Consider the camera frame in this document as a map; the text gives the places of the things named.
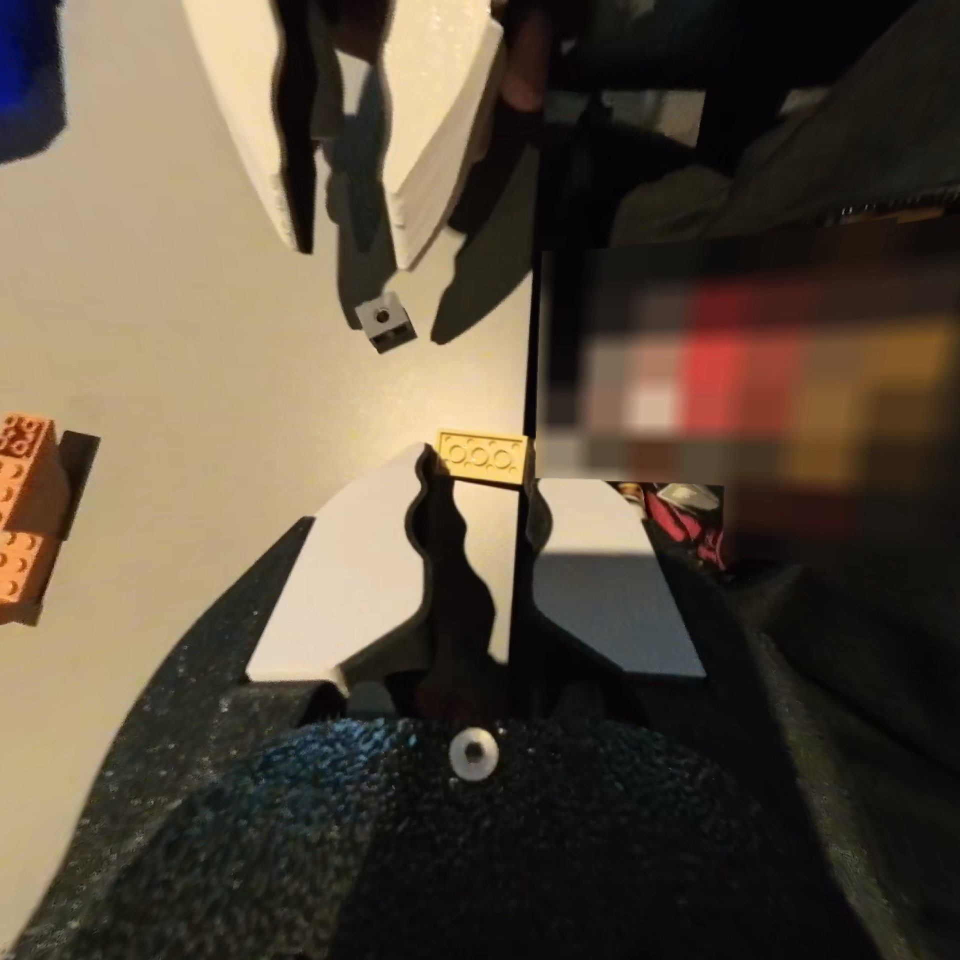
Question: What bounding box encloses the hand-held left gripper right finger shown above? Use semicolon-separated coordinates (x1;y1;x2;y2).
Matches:
525;478;709;680

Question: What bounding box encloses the stack of blue storage bins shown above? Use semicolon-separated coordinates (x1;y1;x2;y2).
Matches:
0;0;70;165

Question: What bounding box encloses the tan toy brick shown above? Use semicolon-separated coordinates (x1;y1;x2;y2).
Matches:
435;427;538;486

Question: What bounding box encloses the orange toy brick assembly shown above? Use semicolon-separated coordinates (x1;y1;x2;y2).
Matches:
0;412;78;626

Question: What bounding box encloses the small grey toy brick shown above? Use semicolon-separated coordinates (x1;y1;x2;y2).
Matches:
354;290;418;356

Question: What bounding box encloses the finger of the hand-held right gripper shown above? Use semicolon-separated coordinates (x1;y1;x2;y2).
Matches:
377;0;507;273
182;0;318;255

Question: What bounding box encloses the person's right hand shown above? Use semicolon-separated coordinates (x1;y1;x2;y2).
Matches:
498;11;555;115

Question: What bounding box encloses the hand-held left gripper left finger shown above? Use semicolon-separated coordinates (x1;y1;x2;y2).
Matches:
246;442;451;684

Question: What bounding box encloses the grey desk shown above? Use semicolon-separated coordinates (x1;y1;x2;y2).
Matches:
0;0;543;864

